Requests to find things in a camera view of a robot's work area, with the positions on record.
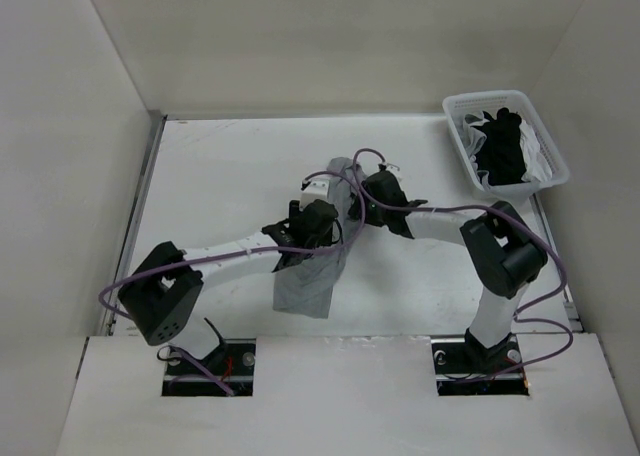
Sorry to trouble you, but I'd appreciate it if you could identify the grey tank top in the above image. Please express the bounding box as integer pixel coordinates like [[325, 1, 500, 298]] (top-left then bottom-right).
[[272, 157, 365, 319]]

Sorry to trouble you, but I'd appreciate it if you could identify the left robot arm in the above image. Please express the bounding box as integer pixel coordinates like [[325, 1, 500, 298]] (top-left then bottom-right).
[[118, 200, 340, 375]]

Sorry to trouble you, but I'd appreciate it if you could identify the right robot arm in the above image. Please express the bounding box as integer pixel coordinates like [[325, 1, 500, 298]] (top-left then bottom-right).
[[350, 167, 548, 373]]

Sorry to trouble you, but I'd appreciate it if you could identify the black tank top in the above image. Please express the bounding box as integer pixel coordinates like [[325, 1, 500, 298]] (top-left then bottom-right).
[[476, 108, 526, 186]]

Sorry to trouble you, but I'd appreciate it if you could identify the white tank top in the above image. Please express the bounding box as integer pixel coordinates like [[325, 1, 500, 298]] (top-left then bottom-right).
[[519, 120, 553, 183]]

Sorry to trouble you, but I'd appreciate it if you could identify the light grey garment in basket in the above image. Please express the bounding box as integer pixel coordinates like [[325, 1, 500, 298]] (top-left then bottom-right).
[[461, 112, 489, 163]]

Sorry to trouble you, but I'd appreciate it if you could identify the white plastic basket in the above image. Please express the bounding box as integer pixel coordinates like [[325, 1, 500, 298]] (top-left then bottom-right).
[[442, 90, 570, 205]]

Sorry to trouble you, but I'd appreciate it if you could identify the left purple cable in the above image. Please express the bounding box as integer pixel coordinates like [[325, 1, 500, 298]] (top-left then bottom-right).
[[100, 174, 361, 397]]

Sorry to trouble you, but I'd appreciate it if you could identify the purple cable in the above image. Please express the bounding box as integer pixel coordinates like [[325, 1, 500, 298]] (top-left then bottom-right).
[[100, 174, 361, 397], [349, 148, 574, 383]]

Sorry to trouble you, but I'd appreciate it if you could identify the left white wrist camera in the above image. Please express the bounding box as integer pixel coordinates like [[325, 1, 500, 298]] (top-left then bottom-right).
[[299, 177, 330, 209]]

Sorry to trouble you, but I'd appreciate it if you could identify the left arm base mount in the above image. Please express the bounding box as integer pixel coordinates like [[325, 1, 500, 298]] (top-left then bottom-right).
[[156, 339, 257, 398]]

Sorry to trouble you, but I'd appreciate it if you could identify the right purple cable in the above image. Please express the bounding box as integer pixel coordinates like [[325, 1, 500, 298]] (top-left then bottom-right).
[[349, 148, 574, 383]]

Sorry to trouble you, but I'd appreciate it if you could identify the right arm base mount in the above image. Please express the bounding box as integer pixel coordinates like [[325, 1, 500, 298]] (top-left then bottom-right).
[[431, 336, 529, 396]]

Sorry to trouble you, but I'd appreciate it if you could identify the metal table edge rail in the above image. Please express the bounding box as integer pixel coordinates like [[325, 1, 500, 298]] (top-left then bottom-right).
[[99, 109, 167, 336]]

